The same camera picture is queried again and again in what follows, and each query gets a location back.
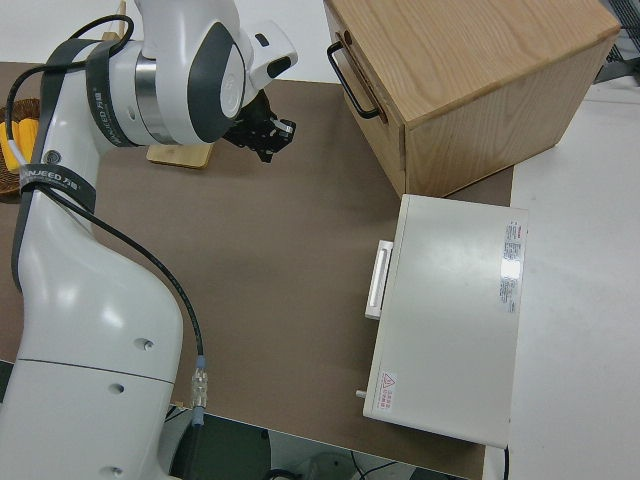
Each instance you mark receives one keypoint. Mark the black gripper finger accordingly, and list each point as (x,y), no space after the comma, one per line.
(285,131)
(267,152)

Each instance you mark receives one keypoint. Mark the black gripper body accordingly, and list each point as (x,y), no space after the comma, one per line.
(250,127)

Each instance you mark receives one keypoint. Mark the light wooden drawer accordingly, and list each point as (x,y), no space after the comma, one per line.
(372,137)

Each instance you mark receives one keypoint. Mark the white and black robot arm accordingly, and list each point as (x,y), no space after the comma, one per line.
(100,325)

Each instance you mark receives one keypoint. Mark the wooden mug tree stand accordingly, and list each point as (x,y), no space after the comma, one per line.
(180,156)

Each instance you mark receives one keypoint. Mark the brown table mat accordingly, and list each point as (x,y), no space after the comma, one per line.
(260,260)

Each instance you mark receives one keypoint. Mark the light wooden cabinet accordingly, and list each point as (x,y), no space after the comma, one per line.
(475,65)

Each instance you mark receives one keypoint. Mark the yellow corn cob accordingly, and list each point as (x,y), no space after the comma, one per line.
(27,132)
(3,131)

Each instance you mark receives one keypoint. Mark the cream toaster oven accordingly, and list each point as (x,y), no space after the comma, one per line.
(450,310)

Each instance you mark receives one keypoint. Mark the round brown wicker basket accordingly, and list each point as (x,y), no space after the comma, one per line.
(6,186)

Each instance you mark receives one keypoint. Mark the white oven label sticker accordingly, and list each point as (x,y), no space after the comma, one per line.
(511,265)

